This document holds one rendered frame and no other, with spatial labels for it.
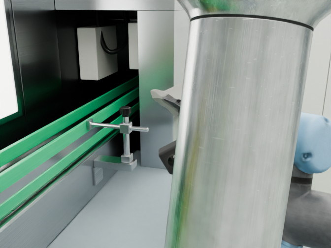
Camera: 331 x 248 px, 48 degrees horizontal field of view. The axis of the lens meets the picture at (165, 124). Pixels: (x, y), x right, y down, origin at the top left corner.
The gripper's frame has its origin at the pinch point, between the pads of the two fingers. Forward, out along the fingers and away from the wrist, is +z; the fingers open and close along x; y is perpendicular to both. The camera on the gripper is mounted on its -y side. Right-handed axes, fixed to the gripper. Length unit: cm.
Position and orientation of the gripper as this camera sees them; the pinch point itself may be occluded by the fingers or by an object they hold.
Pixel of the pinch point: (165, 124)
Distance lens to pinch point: 75.2
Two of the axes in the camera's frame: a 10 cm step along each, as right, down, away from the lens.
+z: -5.2, -1.1, 8.5
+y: 7.2, -5.8, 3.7
